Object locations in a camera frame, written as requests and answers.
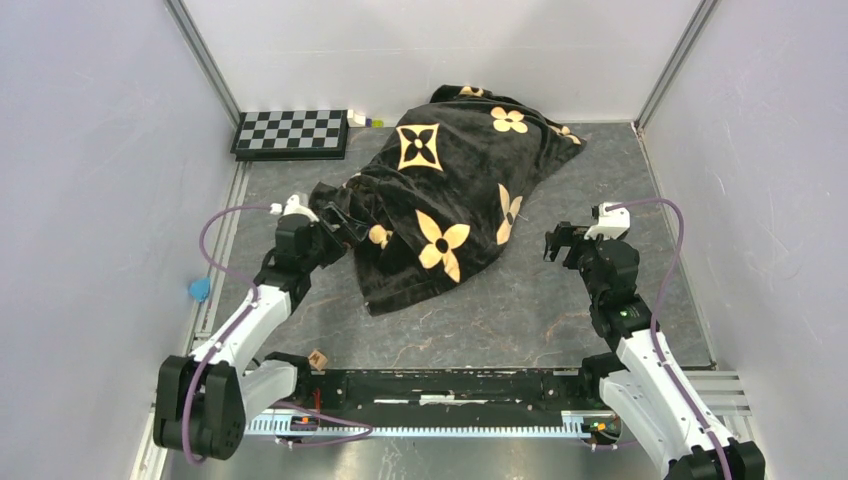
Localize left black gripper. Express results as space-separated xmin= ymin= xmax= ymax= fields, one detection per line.
xmin=301 ymin=203 xmax=370 ymax=271

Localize black floral pillowcase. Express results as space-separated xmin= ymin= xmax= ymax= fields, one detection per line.
xmin=309 ymin=85 xmax=586 ymax=316

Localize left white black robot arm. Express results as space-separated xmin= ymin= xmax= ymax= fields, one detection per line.
xmin=153 ymin=196 xmax=369 ymax=465

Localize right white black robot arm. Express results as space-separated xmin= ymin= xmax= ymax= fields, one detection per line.
xmin=544 ymin=222 xmax=766 ymax=479

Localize black white checkerboard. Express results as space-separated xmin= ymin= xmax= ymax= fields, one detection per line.
xmin=230 ymin=109 xmax=350 ymax=161

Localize small white green block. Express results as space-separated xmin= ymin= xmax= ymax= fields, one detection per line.
xmin=346 ymin=109 xmax=384 ymax=128

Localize small wooden cube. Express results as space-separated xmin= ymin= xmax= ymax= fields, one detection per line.
xmin=308 ymin=349 xmax=329 ymax=372

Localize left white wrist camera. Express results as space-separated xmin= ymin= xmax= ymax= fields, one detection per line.
xmin=268 ymin=193 xmax=319 ymax=223

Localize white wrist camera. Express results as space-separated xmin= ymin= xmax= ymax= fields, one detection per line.
xmin=268 ymin=193 xmax=319 ymax=223
xmin=584 ymin=202 xmax=631 ymax=240

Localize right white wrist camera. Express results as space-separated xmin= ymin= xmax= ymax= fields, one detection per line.
xmin=584 ymin=202 xmax=631 ymax=240

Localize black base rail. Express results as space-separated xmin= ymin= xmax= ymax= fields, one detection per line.
xmin=246 ymin=368 xmax=623 ymax=443

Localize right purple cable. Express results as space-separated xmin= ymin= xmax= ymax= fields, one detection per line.
xmin=582 ymin=197 xmax=735 ymax=480

